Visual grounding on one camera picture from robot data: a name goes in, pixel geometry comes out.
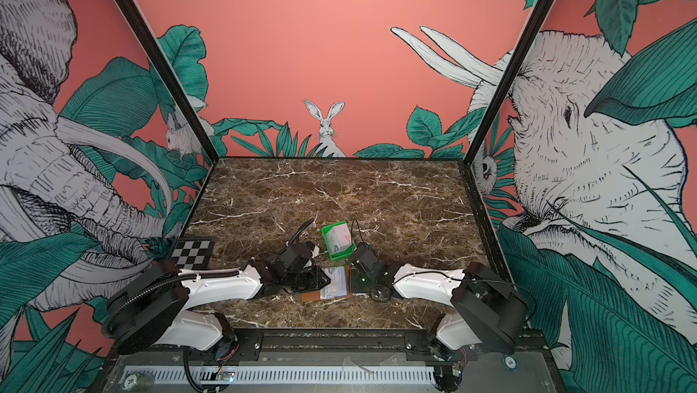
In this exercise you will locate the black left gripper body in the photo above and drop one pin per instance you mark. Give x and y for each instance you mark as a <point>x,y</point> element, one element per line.
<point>309,280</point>

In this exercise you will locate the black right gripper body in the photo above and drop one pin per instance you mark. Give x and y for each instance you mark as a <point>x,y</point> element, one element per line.
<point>359,285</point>

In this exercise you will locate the brown leather card holder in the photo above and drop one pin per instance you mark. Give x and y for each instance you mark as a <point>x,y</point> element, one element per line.
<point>337,288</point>

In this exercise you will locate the green plastic tray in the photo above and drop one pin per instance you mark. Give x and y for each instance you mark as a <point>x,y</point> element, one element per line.
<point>341,256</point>

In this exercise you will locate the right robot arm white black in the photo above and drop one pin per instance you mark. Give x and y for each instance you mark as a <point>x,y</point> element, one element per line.
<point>489,313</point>

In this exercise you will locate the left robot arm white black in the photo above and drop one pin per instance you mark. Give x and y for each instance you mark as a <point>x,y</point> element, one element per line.
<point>159,308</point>

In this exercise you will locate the stack of credit cards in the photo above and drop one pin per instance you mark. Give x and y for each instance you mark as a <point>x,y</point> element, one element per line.
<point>339,239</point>

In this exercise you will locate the black white checkerboard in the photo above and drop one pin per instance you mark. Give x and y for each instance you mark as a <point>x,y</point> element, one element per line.
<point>192,254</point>

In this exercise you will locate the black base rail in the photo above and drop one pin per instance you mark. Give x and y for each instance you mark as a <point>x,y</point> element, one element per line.
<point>326,344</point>

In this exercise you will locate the white slotted cable duct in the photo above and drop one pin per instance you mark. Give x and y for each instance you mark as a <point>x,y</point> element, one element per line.
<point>134,376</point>

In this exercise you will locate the left black frame post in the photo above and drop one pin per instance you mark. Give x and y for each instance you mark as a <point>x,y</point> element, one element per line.
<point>163,67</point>

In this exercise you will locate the black frame post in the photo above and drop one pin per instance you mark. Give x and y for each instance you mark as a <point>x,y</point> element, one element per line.
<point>526,40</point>
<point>163,67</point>

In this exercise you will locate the right black frame post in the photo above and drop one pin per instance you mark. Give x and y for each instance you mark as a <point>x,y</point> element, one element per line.
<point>526,40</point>

